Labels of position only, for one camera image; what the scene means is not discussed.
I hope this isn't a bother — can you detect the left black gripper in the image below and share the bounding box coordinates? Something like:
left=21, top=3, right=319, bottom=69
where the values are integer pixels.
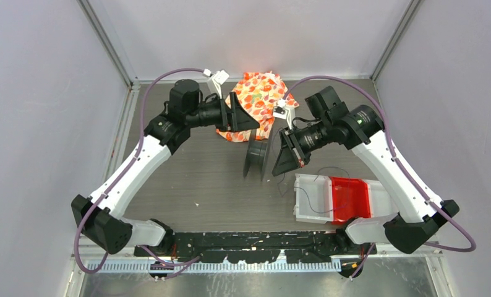
left=187, top=92, right=260, bottom=132

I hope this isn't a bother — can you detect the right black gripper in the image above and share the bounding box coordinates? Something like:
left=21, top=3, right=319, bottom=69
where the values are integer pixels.
left=273, top=117, right=332, bottom=175

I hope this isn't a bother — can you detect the black cable spool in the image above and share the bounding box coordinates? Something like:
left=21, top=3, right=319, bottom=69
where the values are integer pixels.
left=242, top=129, right=273, bottom=181

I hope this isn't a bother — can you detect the thin purple wire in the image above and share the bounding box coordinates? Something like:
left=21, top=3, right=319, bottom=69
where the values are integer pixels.
left=276, top=166, right=352, bottom=215

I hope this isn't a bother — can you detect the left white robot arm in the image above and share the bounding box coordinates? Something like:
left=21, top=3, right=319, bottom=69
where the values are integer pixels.
left=71, top=79, right=260, bottom=256

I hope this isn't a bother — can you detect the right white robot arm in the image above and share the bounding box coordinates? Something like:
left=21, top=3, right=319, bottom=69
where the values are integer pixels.
left=272, top=86, right=459, bottom=254

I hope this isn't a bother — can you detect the red plastic bin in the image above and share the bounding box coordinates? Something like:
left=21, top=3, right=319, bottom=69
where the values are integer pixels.
left=330, top=176, right=371, bottom=225

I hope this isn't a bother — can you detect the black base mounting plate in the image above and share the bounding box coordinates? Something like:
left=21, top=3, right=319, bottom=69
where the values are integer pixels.
left=134, top=231, right=370, bottom=264

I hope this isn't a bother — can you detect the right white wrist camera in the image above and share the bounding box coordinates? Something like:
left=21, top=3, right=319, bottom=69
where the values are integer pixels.
left=272, top=99, right=295, bottom=129

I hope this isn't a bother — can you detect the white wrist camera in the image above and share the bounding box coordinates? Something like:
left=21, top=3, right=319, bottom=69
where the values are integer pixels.
left=203, top=69, right=229, bottom=98
left=272, top=99, right=295, bottom=129

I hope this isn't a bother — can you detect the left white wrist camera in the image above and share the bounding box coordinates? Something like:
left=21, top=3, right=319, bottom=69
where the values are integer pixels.
left=203, top=69, right=229, bottom=98

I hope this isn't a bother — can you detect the slotted cable duct rail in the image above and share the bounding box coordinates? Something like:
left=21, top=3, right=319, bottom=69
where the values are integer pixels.
left=98, top=259, right=341, bottom=273

